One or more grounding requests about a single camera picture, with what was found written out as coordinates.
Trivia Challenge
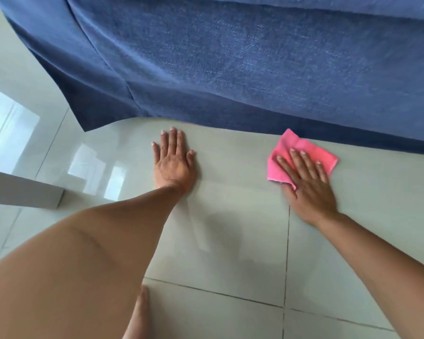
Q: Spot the person's left hand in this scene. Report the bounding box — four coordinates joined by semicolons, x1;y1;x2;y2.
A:
151;127;198;190

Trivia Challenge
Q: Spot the person's right hand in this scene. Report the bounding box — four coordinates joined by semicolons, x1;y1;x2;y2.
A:
276;148;340;228

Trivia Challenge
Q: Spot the pink cleaning cloth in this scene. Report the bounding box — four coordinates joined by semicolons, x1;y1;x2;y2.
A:
267;128;339;191

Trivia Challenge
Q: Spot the person's left forearm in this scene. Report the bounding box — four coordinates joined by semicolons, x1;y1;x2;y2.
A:
0;183;185;339

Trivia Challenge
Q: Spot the person's right forearm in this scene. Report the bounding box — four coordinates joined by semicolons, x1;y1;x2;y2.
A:
317;212;424;339

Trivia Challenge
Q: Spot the blue fabric sofa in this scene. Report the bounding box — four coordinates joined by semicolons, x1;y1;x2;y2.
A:
0;0;424;157

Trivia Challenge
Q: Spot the white furniture leg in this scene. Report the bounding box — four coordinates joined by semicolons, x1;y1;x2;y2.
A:
0;168;65;210

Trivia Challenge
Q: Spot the person's leg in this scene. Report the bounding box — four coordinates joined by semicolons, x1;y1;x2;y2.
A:
123;285;151;339

